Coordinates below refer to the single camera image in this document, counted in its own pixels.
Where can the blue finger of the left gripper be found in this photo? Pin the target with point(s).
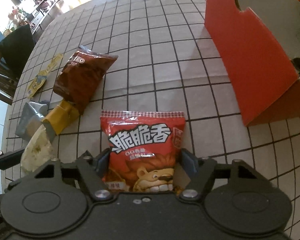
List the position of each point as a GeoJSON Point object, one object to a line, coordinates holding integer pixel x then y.
{"type": "Point", "coordinates": [10, 159]}

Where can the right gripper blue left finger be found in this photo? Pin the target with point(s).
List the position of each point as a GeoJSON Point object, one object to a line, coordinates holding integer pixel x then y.
{"type": "Point", "coordinates": [91, 172]}

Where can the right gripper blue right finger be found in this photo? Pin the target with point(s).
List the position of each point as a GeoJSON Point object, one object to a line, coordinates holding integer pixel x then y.
{"type": "Point", "coordinates": [194, 176]}

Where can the white milk biscuit packet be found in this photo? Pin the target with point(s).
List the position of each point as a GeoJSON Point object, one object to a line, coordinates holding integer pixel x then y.
{"type": "Point", "coordinates": [38, 151]}

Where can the red lion snack bag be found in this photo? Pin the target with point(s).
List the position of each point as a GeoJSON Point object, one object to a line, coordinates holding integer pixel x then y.
{"type": "Point", "coordinates": [144, 148]}

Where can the yellow snack packet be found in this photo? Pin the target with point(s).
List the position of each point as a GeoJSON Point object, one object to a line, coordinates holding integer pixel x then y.
{"type": "Point", "coordinates": [62, 116]}

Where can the grey blue biscuit packet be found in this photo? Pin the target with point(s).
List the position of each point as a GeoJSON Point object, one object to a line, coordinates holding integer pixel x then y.
{"type": "Point", "coordinates": [31, 118]}

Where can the brown oreo snack bag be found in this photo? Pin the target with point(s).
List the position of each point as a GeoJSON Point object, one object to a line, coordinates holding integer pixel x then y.
{"type": "Point", "coordinates": [81, 76]}

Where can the yellow minion jelly cup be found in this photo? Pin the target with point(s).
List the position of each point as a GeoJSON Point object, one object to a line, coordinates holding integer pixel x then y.
{"type": "Point", "coordinates": [41, 77]}

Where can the round chocolate jelly cup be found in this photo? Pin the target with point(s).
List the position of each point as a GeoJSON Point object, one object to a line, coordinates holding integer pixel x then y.
{"type": "Point", "coordinates": [296, 63]}

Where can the wooden chair with black coat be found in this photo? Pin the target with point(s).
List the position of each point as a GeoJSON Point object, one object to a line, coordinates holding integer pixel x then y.
{"type": "Point", "coordinates": [15, 50]}

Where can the grid pattern tablecloth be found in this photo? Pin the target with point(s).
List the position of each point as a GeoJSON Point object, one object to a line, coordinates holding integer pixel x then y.
{"type": "Point", "coordinates": [166, 62]}

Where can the orange cardboard box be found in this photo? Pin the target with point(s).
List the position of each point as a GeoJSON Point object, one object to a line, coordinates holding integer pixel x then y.
{"type": "Point", "coordinates": [256, 40]}

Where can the white tv cabinet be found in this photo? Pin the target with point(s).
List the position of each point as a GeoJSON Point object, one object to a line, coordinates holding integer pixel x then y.
{"type": "Point", "coordinates": [39, 13]}

